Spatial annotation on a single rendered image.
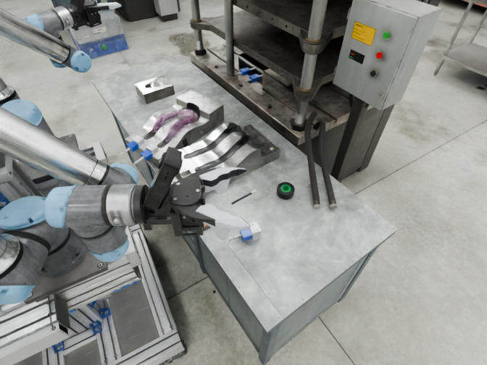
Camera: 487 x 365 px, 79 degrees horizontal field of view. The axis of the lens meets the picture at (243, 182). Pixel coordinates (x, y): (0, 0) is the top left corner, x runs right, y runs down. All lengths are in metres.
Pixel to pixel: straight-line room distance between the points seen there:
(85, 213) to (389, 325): 1.86
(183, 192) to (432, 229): 2.27
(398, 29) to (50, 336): 1.56
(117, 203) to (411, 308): 1.95
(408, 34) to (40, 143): 1.24
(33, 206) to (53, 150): 0.26
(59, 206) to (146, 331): 1.28
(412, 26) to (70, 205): 1.25
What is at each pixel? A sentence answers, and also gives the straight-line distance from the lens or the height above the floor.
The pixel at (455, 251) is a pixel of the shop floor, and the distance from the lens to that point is 2.59.
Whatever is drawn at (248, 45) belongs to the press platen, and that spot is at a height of 1.04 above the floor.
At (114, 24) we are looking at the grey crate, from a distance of 4.74.
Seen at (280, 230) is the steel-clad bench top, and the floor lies 0.80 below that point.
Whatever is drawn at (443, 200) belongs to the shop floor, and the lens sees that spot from 2.87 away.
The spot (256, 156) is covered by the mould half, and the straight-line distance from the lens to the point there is 1.43.
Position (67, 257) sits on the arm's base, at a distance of 1.01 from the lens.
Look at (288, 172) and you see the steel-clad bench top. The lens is 1.49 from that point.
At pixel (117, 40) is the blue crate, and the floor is 0.16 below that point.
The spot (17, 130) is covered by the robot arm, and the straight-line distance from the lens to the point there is 0.69.
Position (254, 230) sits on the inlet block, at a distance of 1.20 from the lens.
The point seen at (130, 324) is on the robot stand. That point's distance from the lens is 1.83.
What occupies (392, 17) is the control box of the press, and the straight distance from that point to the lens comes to 1.42.
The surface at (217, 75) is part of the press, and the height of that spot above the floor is 0.78.
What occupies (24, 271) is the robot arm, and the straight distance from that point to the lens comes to 0.86.
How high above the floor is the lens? 1.86
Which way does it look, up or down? 48 degrees down
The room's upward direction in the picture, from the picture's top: straight up
